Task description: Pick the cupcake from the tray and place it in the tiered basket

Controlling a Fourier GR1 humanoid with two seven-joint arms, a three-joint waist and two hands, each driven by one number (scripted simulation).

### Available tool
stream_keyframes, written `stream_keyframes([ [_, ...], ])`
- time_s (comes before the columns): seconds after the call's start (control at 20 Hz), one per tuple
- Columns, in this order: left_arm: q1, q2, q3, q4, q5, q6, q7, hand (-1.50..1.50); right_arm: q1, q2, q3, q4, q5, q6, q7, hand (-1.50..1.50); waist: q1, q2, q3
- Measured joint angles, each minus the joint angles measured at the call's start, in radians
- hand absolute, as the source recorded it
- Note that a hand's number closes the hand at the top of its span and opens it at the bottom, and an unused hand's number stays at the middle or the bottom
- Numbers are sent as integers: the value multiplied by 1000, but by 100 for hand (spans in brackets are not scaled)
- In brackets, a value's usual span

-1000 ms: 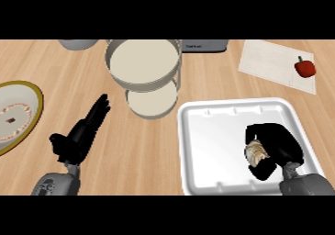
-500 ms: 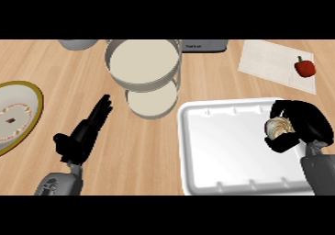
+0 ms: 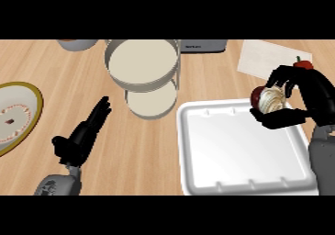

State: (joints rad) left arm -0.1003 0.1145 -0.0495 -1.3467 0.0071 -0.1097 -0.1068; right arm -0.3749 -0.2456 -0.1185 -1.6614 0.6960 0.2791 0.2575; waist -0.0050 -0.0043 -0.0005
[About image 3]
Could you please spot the white plastic tray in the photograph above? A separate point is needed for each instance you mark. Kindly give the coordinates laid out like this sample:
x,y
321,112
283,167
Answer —
x,y
243,147

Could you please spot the grey round bowl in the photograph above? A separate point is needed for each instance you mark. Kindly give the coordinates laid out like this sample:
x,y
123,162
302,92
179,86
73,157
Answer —
x,y
78,44

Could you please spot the grey box appliance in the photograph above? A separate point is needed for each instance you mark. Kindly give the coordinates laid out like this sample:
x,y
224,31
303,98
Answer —
x,y
203,46

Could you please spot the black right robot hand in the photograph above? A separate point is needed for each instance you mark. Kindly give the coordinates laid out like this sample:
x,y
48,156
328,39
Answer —
x,y
309,95

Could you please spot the white frosted cupcake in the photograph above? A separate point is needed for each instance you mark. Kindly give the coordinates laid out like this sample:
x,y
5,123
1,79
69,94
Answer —
x,y
269,98

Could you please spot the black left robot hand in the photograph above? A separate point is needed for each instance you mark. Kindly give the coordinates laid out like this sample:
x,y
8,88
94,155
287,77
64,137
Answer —
x,y
87,130

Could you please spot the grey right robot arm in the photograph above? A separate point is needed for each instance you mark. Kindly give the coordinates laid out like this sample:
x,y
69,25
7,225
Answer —
x,y
325,160

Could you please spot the pale rectangular placemat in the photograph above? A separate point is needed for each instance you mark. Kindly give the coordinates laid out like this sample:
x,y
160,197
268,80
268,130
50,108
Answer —
x,y
271,59

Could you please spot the red pepper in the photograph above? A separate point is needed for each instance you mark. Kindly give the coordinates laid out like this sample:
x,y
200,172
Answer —
x,y
303,64

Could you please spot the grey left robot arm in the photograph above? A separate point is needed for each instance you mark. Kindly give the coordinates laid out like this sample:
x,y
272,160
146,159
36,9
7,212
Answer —
x,y
59,183

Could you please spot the gold rimmed white plate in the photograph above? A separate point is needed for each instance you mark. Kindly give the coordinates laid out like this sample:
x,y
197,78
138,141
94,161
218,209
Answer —
x,y
13,117

